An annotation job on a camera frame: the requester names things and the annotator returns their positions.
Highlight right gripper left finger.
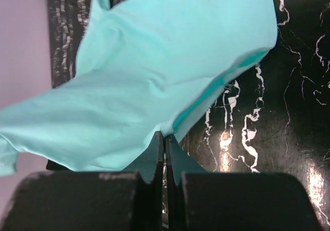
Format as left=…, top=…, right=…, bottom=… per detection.
left=123, top=131, right=164, bottom=230

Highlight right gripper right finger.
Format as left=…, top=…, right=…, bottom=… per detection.
left=164, top=135, right=209, bottom=230

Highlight turquoise t shirt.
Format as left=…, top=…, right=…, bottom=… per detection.
left=1, top=0, right=277, bottom=175

